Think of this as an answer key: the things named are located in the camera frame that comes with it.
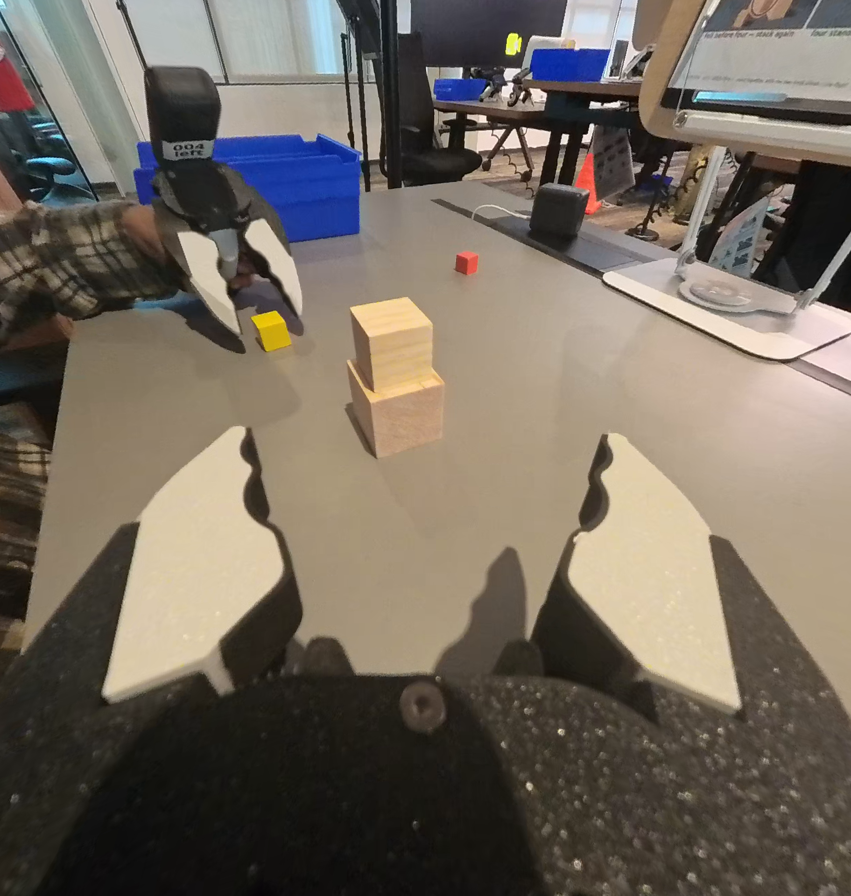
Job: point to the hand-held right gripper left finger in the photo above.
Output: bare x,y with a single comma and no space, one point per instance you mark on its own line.
194,595

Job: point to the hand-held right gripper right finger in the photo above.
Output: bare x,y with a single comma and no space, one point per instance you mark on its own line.
649,581

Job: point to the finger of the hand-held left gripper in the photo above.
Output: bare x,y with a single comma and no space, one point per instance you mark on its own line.
205,273
277,260

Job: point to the yellow wooden cube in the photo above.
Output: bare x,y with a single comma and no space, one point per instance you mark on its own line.
271,331

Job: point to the medium wooden cube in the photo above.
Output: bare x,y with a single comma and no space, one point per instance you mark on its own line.
394,343

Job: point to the small red wooden cube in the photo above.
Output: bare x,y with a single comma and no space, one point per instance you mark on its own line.
466,262

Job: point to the large wooden cube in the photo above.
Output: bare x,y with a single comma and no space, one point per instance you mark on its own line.
404,420

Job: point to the person's left forearm plaid sleeve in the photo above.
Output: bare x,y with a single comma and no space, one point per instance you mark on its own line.
47,266

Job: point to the person's left hand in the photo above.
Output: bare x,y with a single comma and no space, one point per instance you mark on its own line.
144,231

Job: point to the large blue plastic bin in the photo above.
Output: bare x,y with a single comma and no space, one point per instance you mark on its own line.
313,189

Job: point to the black office chair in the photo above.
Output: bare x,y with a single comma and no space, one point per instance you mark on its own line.
439,164

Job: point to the black metal stand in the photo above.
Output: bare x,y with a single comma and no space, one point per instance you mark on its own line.
394,105

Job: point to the person's plaid shirt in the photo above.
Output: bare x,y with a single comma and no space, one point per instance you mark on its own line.
5,476

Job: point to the small blue plastic bin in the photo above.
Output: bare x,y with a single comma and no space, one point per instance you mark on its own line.
460,89

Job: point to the dark wooden desk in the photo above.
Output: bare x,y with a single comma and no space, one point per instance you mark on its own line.
481,108

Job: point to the white tablet stand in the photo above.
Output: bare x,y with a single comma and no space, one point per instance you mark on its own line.
761,336

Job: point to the black cube-shaped device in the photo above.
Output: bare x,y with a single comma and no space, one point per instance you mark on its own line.
558,210

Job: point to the small black toy robot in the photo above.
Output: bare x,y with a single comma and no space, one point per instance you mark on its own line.
502,84

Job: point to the black monitor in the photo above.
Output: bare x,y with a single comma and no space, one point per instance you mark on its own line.
481,31

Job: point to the orange traffic cone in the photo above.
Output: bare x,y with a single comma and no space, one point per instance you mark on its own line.
588,189

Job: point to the printed paper sign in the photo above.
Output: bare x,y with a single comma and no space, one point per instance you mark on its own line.
613,161

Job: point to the blue plastic crate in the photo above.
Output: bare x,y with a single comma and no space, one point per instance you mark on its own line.
572,64

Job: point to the printed leaflet card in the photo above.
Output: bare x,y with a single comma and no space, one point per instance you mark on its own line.
740,238

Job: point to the tablet screen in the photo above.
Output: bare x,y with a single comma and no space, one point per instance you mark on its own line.
768,70

